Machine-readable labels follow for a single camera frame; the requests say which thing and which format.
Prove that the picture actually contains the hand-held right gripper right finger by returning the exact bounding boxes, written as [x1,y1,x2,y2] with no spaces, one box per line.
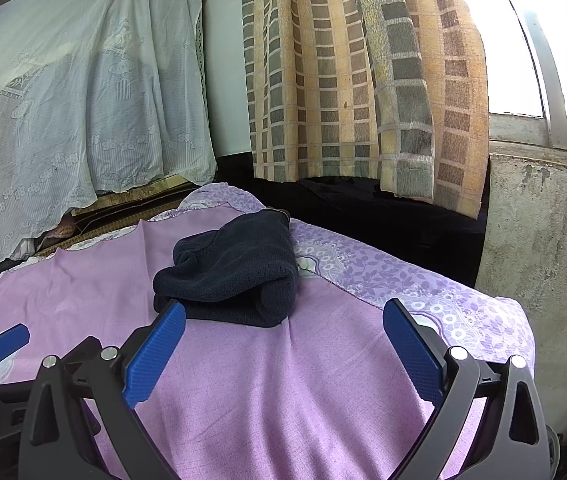
[382,298,549,480]

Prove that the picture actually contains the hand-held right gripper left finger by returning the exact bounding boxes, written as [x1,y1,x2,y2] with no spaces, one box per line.
[18,300,187,480]

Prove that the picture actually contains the navy knit cardigan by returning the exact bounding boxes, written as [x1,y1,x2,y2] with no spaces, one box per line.
[152,208,299,329]

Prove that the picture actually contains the purple bedsheet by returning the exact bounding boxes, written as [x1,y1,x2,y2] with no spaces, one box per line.
[0,183,537,480]

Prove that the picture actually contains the black cloth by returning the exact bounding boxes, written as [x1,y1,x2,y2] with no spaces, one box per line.
[216,152,489,288]

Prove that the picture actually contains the brown woven mat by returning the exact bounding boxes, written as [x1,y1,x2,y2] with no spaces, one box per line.
[28,172,199,261]

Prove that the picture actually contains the white lace cover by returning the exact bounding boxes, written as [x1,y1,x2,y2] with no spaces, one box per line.
[0,0,219,288]

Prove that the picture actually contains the checkered curtain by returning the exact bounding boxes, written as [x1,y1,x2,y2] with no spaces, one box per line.
[241,0,490,218]

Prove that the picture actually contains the white window frame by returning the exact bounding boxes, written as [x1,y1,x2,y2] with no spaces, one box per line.
[483,0,567,148]

